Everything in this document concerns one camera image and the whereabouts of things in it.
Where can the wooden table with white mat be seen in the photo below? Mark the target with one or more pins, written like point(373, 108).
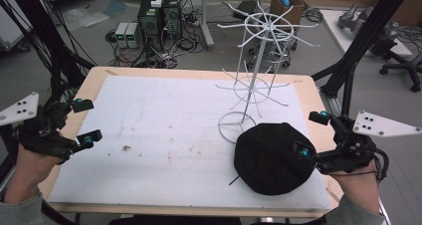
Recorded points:
point(166, 118)

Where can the grey robot part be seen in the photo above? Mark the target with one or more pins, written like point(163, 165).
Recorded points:
point(361, 19)

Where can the black office chair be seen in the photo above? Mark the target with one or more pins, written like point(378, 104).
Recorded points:
point(403, 64)

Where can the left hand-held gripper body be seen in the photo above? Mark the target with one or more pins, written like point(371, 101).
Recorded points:
point(43, 135)

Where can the brown cardboard box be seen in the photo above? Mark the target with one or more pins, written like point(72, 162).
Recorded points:
point(292, 11)

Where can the wheeled cart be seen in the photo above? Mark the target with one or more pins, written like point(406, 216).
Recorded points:
point(282, 55)

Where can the white power supply unit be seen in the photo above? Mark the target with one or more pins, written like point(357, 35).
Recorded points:
point(121, 35)
point(133, 35)

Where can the person's right hand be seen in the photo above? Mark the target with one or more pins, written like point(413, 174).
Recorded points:
point(360, 181)

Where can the black metal frame strut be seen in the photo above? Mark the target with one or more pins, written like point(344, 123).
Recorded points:
point(365, 42)

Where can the blue bottle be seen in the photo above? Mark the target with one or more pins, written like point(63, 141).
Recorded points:
point(285, 0)

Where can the grey equipment case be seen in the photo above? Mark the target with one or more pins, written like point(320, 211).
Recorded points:
point(10, 26)

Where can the person's left hand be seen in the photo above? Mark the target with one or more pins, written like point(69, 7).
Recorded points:
point(31, 168)

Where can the black computer tower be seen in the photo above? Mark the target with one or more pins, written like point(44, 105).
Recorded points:
point(150, 22)
point(172, 16)

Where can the grey metal stand leg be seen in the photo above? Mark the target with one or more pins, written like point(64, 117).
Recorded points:
point(205, 22)

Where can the flat black device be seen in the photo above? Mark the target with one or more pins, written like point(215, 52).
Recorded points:
point(245, 8)

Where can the clear plastic sheet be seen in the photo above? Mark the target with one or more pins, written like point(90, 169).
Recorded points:
point(84, 17)

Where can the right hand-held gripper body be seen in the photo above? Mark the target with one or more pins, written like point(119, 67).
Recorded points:
point(351, 152)

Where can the small white box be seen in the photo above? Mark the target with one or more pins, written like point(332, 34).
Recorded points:
point(157, 0)

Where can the black beret hat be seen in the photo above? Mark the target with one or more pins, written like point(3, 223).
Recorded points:
point(268, 162)

